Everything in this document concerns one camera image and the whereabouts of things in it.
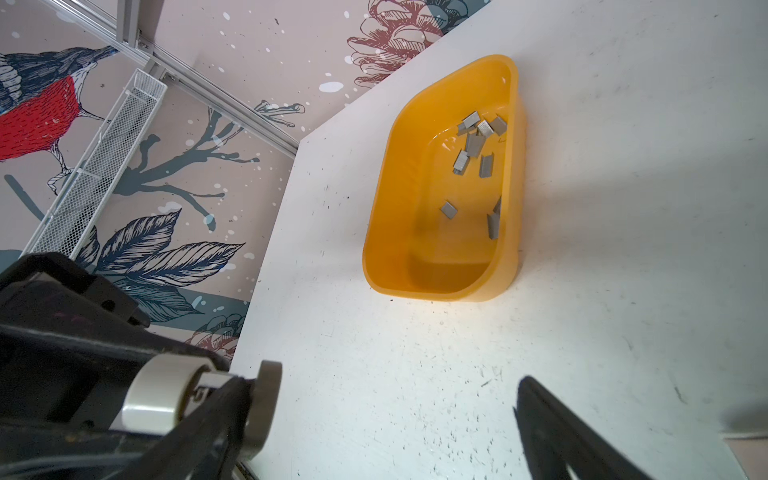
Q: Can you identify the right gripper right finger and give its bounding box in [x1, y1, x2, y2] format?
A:
[514, 376, 649, 480]

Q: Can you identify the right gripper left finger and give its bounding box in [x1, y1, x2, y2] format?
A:
[117, 377, 253, 479]

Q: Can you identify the yellow plastic tray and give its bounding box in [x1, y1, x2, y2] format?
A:
[362, 55, 527, 302]

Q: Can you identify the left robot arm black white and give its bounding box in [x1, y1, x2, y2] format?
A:
[1, 253, 230, 479]

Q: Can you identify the grey staple strip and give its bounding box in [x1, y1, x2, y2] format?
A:
[457, 111, 481, 136]
[440, 201, 458, 219]
[479, 153, 494, 179]
[453, 150, 471, 176]
[487, 213, 500, 240]
[465, 132, 486, 158]
[489, 116, 508, 137]

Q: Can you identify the white wire mesh shelf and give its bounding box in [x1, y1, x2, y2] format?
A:
[22, 70, 167, 259]

